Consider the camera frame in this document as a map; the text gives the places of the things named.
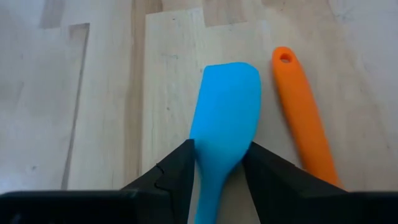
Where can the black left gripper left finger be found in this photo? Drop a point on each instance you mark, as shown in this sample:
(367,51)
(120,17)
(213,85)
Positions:
(168,186)

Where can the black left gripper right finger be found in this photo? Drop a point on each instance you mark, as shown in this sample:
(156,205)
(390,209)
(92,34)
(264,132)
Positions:
(280,186)

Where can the cyan small spatula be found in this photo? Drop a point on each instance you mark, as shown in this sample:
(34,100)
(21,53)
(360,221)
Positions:
(227,118)

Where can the orange small spatula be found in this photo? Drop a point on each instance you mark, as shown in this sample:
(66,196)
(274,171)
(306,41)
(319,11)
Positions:
(298,118)

